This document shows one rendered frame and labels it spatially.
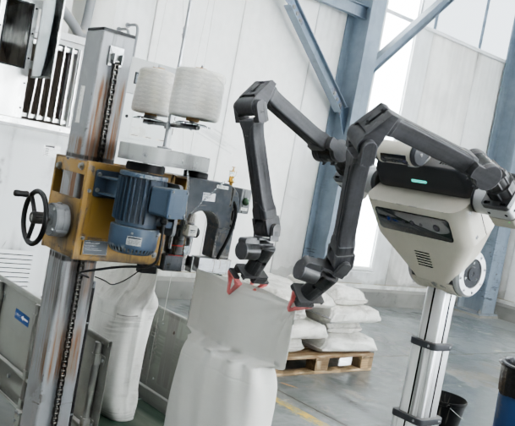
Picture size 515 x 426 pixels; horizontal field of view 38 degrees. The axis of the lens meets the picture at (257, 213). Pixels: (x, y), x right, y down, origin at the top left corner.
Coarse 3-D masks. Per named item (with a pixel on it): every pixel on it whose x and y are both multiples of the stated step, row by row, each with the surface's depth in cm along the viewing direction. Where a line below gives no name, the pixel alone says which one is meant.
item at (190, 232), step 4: (192, 216) 252; (196, 216) 253; (188, 220) 252; (192, 220) 252; (188, 224) 253; (192, 224) 252; (188, 228) 251; (192, 228) 252; (196, 228) 253; (180, 232) 254; (184, 232) 252; (188, 232) 251; (192, 232) 252; (196, 232) 253; (180, 236) 254; (184, 236) 252; (188, 236) 252; (192, 236) 252; (184, 256) 253
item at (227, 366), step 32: (224, 288) 239; (256, 288) 240; (192, 320) 255; (224, 320) 237; (256, 320) 230; (288, 320) 222; (192, 352) 243; (224, 352) 235; (256, 352) 229; (192, 384) 240; (224, 384) 228; (256, 384) 224; (192, 416) 238; (224, 416) 226; (256, 416) 225
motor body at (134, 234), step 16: (128, 176) 224; (144, 176) 221; (160, 176) 230; (128, 192) 223; (144, 192) 222; (128, 208) 223; (144, 208) 223; (112, 224) 225; (128, 224) 223; (144, 224) 224; (112, 240) 224; (128, 240) 222; (144, 240) 224
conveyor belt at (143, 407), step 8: (136, 408) 298; (144, 408) 299; (152, 408) 301; (104, 416) 283; (136, 416) 289; (144, 416) 291; (152, 416) 292; (160, 416) 294; (104, 424) 274; (112, 424) 276; (120, 424) 277; (128, 424) 279; (136, 424) 280; (144, 424) 282; (152, 424) 283; (160, 424) 285
